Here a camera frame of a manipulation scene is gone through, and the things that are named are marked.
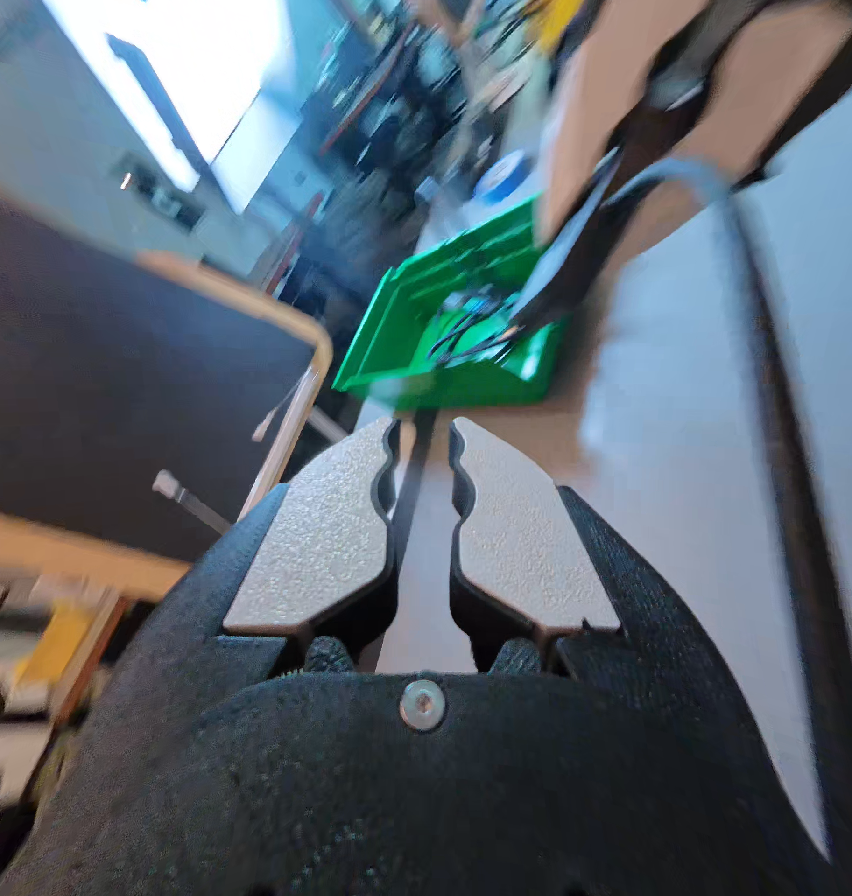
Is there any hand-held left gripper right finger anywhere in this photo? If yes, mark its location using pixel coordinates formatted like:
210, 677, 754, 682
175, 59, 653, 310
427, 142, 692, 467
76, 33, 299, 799
449, 416, 623, 642

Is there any blue tape roll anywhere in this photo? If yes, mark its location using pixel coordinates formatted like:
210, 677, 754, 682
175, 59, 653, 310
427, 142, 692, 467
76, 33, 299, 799
475, 152, 542, 211

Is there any green plastic bin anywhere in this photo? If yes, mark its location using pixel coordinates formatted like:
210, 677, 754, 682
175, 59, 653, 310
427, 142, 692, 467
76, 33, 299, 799
332, 196, 567, 410

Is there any black panel with wooden rim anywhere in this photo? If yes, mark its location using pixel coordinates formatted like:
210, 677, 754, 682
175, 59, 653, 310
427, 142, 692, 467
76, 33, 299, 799
0, 182, 334, 600

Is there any bright softbox light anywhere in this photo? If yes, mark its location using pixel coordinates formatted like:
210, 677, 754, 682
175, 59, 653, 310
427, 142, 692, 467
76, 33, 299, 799
41, 0, 303, 214

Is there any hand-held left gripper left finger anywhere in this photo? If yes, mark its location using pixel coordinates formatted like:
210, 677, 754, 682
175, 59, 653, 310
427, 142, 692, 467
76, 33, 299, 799
223, 416, 399, 638

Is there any white tipped pin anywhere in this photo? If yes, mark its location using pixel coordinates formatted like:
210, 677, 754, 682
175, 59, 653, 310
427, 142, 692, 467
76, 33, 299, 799
152, 469, 233, 536
251, 367, 312, 445

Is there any black adapter box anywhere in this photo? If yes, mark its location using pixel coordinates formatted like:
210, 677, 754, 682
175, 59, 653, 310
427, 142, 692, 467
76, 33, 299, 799
510, 152, 852, 869

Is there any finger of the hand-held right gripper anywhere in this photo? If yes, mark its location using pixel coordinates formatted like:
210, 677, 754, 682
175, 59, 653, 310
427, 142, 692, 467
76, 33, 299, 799
535, 0, 679, 250
601, 0, 852, 267

